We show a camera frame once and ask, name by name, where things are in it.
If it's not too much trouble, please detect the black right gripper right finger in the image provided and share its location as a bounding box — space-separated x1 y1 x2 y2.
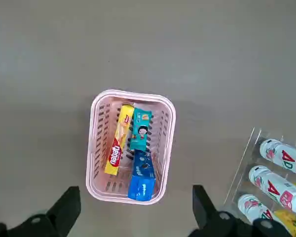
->
189 185 294 237

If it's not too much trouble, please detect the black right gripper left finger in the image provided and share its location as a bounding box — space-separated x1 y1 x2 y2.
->
0 186 81 237

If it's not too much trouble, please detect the blue cookie box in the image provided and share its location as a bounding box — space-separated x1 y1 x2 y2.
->
127 149 155 202

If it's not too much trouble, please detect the yellow wafer snack packet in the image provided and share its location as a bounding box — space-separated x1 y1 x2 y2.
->
104 103 135 176

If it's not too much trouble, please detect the teal cartoon biscuit packet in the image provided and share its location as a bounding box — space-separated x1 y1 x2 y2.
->
127 107 154 152

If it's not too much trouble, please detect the pink plastic slotted basket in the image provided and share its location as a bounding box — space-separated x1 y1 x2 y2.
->
85 89 176 205

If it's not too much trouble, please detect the white bottle pink cap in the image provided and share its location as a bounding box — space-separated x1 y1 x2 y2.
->
259 138 296 176
248 165 296 215
237 194 274 225

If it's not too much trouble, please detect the clear acrylic bottle shelf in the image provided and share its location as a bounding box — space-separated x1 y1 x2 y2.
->
223 127 296 237

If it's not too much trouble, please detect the yellow drink bottle orange cap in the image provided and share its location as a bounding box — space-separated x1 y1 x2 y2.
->
273 209 296 237

